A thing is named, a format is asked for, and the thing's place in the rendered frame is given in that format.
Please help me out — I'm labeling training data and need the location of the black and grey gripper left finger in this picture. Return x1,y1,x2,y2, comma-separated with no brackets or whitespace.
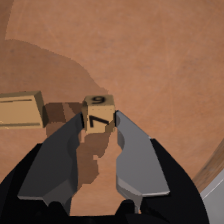
0,111,85,224

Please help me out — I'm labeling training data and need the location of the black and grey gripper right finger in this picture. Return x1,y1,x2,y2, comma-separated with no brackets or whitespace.
114,110,210,224

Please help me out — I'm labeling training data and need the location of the tan cube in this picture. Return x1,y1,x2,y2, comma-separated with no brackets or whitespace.
81,95,115,133

